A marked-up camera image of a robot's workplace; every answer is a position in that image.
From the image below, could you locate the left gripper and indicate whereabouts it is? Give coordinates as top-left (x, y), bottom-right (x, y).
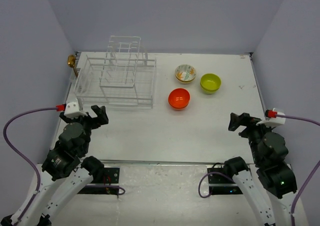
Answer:
top-left (61, 104), bottom-right (109, 154)

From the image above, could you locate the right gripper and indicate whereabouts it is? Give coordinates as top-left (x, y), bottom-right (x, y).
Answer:
top-left (228, 111), bottom-right (275, 164)

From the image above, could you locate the green bowl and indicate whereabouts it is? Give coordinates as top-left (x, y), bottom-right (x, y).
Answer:
top-left (200, 73), bottom-right (222, 90)
top-left (201, 85), bottom-right (219, 95)

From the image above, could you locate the orange bowl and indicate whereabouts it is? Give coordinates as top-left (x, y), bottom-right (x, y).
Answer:
top-left (167, 88), bottom-right (191, 104)
top-left (169, 102), bottom-right (189, 111)

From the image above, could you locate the blue yellow patterned bowl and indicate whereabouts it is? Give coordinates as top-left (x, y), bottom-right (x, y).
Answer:
top-left (175, 77), bottom-right (196, 84)

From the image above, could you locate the white floral patterned bowl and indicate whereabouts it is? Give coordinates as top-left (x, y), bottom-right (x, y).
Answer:
top-left (174, 64), bottom-right (197, 81)

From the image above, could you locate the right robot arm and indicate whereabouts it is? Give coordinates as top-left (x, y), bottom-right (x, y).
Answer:
top-left (223, 110), bottom-right (297, 225)

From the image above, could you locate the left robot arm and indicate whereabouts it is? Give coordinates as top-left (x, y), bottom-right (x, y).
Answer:
top-left (0, 102), bottom-right (109, 225)

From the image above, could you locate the brass wooden utensil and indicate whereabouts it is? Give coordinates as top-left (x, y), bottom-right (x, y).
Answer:
top-left (67, 55), bottom-right (79, 78)

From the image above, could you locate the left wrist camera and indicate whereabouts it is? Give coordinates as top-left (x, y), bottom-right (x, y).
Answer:
top-left (56, 99), bottom-right (87, 119)

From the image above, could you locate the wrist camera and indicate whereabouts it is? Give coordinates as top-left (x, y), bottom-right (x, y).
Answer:
top-left (56, 99), bottom-right (87, 119)
top-left (256, 108), bottom-right (286, 128)

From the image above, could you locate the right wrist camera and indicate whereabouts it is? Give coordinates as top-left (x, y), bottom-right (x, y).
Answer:
top-left (256, 108), bottom-right (286, 128)

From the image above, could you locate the white wire dish rack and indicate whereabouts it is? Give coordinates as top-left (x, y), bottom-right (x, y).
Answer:
top-left (78, 36), bottom-right (157, 108)

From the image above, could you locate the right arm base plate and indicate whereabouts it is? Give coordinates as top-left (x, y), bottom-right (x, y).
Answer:
top-left (207, 162), bottom-right (242, 195)

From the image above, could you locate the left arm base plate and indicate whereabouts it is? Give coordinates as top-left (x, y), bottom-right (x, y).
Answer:
top-left (78, 167), bottom-right (120, 195)

